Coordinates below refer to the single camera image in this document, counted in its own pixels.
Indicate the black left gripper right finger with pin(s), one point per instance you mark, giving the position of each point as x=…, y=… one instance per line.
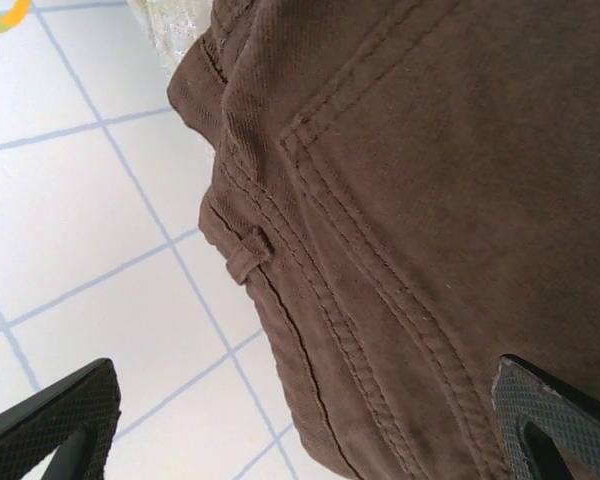
x=545, y=405

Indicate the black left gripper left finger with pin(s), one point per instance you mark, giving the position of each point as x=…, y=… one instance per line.
x=40, y=425

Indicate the brown towel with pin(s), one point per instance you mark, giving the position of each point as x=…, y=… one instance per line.
x=405, y=225

